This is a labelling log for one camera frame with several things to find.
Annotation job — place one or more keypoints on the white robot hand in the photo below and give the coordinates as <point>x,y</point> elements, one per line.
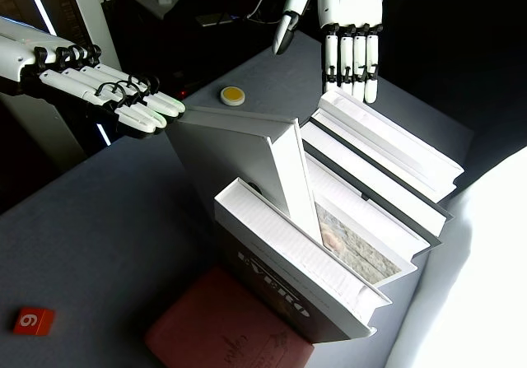
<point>62,75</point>
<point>350,1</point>

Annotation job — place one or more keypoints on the grey book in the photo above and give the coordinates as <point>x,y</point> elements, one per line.
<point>230,166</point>

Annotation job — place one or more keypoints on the white FASHIONINDIA book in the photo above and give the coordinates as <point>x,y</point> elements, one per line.
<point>389,138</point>

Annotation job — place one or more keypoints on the white 1000 book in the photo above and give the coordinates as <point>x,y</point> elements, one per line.
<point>378,157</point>

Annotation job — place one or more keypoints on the black The Most Excellent book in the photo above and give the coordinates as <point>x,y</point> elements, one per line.
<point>366,175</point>

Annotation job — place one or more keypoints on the white HERO book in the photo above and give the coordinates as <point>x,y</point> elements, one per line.
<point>280,277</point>

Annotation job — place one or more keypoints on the red hardcover book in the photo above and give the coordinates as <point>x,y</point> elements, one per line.
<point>214,327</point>

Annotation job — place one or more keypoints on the white light strip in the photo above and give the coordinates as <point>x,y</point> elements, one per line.
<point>38,1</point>

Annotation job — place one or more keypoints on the grey flat device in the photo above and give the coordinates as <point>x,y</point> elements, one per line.
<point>214,20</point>

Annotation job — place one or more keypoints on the white disc with yellow centre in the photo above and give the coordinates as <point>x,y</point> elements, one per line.
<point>232,95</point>

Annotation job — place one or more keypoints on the grey table cloth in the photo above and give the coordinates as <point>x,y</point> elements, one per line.
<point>103,240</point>

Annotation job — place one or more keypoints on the red block with number 9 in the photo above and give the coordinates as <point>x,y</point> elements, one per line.
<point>33,322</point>

